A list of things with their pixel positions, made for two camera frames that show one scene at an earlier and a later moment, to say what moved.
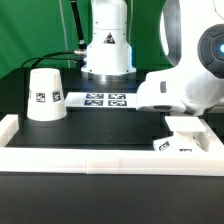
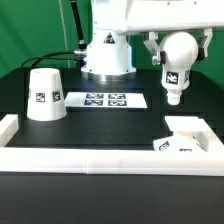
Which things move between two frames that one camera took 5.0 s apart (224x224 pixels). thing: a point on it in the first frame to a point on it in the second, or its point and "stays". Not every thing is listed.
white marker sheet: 102,100 stays
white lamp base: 189,136 stays
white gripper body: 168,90 to 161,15
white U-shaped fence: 108,160 stays
